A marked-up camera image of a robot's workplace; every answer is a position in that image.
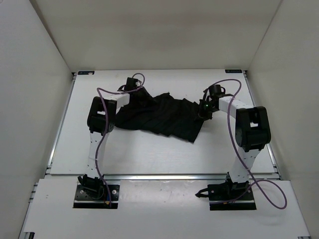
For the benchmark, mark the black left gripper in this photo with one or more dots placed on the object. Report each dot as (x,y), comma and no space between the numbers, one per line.
(147,97)

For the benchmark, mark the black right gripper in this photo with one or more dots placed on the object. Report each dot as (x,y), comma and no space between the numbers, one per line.
(201,114)

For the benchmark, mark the black pleated skirt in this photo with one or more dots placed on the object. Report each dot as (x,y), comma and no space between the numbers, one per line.
(163,115)

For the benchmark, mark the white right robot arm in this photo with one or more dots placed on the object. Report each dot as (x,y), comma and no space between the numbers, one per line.
(252,132)

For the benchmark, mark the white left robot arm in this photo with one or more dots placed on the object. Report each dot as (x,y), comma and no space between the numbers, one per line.
(101,122)

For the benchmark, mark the blue label sticker right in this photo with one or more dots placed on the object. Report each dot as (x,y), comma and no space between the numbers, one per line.
(233,71)

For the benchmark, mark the blue label sticker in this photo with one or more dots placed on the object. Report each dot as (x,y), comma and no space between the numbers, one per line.
(233,71)
(85,72)

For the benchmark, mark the blue label sticker left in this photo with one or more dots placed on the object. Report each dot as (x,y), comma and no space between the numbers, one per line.
(85,72)

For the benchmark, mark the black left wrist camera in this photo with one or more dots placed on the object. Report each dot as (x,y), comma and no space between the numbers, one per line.
(131,84)

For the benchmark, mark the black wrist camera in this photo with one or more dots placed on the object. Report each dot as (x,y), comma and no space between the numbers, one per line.
(131,84)
(214,91)

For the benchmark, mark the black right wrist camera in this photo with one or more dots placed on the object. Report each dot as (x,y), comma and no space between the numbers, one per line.
(214,91)

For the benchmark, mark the aluminium table rail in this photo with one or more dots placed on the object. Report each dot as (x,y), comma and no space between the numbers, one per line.
(165,177)

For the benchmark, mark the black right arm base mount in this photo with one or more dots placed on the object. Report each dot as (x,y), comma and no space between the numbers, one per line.
(221,198)

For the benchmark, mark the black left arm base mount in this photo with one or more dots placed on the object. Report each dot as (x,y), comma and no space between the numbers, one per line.
(92,193)

